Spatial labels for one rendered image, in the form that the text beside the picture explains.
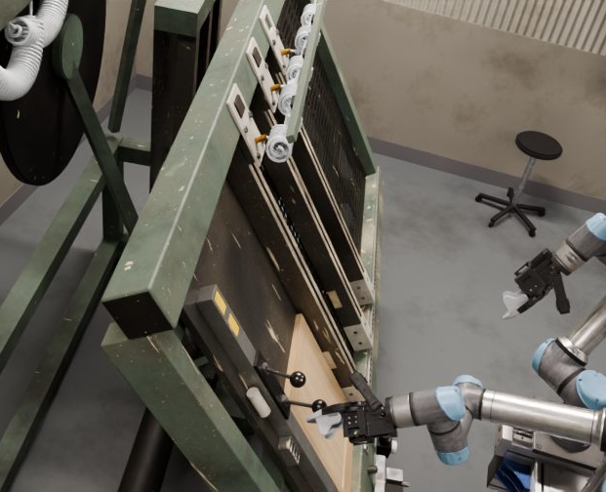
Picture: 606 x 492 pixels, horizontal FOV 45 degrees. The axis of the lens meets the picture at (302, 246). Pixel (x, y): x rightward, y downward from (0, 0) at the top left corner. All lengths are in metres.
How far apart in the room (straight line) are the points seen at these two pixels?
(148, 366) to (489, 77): 4.04
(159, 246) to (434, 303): 3.13
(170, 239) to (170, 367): 0.23
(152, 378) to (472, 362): 2.86
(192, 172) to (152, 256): 0.26
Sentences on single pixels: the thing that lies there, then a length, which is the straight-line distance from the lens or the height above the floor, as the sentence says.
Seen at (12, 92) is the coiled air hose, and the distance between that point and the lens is 1.76.
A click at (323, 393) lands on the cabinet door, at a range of 2.25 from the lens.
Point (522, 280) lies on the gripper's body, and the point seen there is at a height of 1.66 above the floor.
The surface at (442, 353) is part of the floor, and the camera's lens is 4.08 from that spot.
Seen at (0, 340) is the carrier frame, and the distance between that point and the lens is 2.82.
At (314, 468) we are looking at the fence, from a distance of 2.02.
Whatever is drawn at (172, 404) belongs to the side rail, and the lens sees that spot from 1.48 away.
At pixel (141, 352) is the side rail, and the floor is 1.80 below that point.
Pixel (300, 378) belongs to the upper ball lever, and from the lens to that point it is 1.69.
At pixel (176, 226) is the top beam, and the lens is 1.40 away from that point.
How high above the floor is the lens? 2.85
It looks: 39 degrees down
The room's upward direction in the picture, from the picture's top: 11 degrees clockwise
